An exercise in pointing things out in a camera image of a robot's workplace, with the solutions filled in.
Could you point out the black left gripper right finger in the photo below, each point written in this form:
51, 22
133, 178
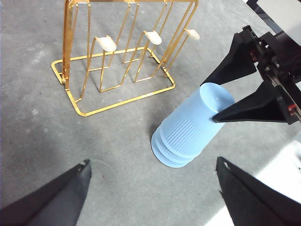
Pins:
254, 202

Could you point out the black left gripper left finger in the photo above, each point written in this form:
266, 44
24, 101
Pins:
54, 202

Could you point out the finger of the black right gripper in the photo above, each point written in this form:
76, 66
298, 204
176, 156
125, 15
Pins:
261, 108
237, 63

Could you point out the blue ribbed plastic cup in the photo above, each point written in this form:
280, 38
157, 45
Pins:
174, 165
192, 117
174, 159

